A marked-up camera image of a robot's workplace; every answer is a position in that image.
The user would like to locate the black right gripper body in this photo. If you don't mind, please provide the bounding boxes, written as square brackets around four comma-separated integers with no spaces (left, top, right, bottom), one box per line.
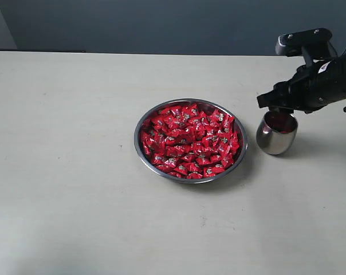
[273,54,346,112]

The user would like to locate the stainless steel cup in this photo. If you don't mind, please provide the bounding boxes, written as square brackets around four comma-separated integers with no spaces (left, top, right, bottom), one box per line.
[256,111,298,155]

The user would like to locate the round steel plate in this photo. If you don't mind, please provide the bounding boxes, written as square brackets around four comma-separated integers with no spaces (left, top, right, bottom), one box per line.
[133,98,249,184]

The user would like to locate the pile of red candies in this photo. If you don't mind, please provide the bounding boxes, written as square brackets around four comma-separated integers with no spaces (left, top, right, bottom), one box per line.
[136,101,242,181]

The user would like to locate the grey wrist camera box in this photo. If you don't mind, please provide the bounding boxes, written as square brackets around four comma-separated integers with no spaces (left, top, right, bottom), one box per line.
[275,28,337,60]

